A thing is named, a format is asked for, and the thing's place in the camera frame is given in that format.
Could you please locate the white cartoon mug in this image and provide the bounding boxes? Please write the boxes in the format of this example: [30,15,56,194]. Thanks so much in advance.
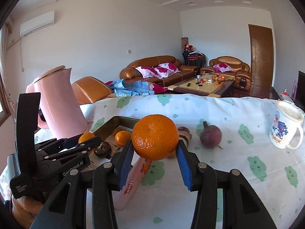
[269,100,304,150]

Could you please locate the orange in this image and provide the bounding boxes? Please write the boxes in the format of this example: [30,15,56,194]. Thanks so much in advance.
[114,130,131,146]
[131,114,179,161]
[78,132,95,154]

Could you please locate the wooden coffee table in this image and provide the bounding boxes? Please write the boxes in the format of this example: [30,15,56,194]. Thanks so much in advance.
[168,73,234,98]

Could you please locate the black television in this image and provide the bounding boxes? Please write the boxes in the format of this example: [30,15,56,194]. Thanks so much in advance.
[295,71,305,111]

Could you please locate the person's hand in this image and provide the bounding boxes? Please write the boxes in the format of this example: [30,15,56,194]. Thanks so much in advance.
[11,196,44,228]

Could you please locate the blue plaid blanket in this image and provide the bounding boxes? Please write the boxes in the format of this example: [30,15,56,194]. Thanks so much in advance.
[108,79,155,97]

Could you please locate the white green patterned tablecloth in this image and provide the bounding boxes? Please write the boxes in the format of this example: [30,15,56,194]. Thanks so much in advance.
[0,93,305,229]

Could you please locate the near brown leather chair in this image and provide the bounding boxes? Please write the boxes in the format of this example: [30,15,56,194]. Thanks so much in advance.
[72,76,116,105]

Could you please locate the fruit pile on coffee table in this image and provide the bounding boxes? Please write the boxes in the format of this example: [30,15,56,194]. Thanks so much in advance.
[212,74,235,85]

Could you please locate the purple passion fruit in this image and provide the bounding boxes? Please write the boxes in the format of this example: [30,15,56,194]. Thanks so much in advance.
[200,121,222,148]

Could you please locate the pink floral pillow left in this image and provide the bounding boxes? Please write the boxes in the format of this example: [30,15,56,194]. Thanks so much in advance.
[136,66,159,79]

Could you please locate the dark brown water chestnut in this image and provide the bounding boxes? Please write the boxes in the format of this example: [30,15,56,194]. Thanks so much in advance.
[94,141,112,158]

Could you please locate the pink metal tin box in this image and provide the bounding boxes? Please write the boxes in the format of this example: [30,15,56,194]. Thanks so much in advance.
[84,116,152,210]

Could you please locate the brown wooden door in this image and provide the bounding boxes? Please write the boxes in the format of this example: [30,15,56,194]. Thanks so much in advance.
[248,24,274,88]

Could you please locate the printed paper sheet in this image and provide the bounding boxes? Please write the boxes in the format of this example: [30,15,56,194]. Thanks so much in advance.
[82,126,132,172]

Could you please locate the pink pillow on armchair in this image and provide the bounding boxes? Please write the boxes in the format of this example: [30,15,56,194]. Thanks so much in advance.
[213,63,234,73]

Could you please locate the pink floral pillow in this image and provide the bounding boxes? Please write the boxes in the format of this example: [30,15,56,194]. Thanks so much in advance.
[154,63,180,79]
[136,66,159,79]

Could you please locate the brown leather armchair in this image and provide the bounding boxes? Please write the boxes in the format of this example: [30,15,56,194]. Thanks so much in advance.
[200,56,252,92]

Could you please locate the pink floral pillow right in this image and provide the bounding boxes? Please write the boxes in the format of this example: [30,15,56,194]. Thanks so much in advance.
[154,63,180,79]

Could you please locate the stacked dark chairs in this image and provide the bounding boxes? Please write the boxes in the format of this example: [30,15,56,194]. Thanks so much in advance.
[182,44,207,68]

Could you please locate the white air conditioner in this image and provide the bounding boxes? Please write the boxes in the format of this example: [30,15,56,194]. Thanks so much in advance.
[20,10,55,38]

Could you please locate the pink electric kettle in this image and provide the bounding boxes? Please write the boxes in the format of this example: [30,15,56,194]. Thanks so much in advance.
[25,66,88,139]

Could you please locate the long brown leather sofa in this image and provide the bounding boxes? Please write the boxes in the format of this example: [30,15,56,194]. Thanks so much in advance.
[119,55,200,87]

